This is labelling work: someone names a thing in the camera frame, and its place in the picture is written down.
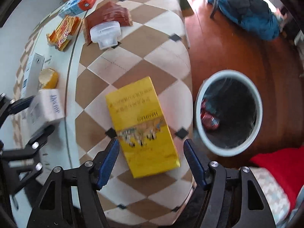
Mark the blue orange milk carton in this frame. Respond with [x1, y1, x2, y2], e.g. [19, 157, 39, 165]
[58, 0, 96, 18]

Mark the blue clothes pile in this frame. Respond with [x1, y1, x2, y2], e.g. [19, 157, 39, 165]
[208, 0, 280, 41]

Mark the white barcode carton box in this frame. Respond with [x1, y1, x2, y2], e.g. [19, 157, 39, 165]
[27, 89, 65, 135]

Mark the white round trash bin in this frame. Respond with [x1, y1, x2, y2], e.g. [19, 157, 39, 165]
[194, 70, 263, 157]

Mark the yellow fruit peel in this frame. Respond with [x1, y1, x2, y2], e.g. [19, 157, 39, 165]
[39, 68, 59, 89]

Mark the blue white long box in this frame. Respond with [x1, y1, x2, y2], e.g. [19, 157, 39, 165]
[21, 53, 44, 98]

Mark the orange red snack bag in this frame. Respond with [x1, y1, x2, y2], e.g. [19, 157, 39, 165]
[46, 15, 82, 51]

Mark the checkered pink pillow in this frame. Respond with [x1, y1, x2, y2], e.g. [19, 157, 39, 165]
[250, 167, 291, 227]

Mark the checkered brown white tablecloth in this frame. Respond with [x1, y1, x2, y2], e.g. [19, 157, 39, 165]
[14, 0, 194, 227]

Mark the red blanket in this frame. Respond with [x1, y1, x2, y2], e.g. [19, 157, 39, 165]
[250, 146, 304, 209]

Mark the dark red snack wrapper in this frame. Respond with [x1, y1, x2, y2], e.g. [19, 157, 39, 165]
[83, 2, 133, 45]

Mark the white plastic cup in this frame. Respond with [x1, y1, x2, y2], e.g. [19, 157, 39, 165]
[90, 21, 121, 50]

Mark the yellow cigarette box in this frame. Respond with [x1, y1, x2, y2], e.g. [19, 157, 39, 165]
[106, 77, 180, 178]

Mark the crushed red soda can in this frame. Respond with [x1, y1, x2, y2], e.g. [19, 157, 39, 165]
[200, 99, 219, 131]

